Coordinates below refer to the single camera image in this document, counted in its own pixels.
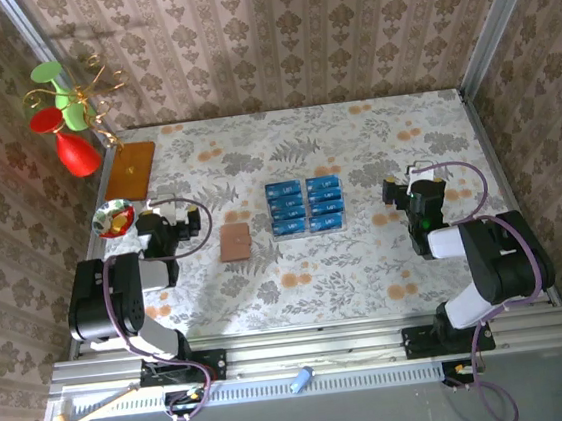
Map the tan leather card holder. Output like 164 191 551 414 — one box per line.
216 222 253 264

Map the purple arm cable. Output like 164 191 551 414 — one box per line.
92 192 234 421
421 152 560 421

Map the white slotted cable duct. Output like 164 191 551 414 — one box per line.
70 353 483 420

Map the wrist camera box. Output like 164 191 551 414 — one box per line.
151 195 189 230
405 157 438 183

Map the black power connector block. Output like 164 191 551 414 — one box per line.
161 386 209 419
440 357 484 389

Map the aluminium table side rail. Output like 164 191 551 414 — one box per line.
45 131 144 362
456 78 562 316

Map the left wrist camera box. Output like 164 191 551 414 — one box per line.
151 195 189 230

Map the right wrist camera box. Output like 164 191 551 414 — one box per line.
405 157 438 183

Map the green plastic goblet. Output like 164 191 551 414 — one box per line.
27 59 89 137

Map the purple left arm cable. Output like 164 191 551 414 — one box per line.
92 192 234 421

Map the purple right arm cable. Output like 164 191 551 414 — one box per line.
421 152 560 421

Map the gold wire rack wooden base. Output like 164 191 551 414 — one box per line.
18 48 162 212

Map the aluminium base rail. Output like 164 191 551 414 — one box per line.
45 308 562 403

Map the small blue cylinder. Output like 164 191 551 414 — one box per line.
287 365 317 396

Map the red plastic goblet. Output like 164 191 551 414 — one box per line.
27 101 105 183

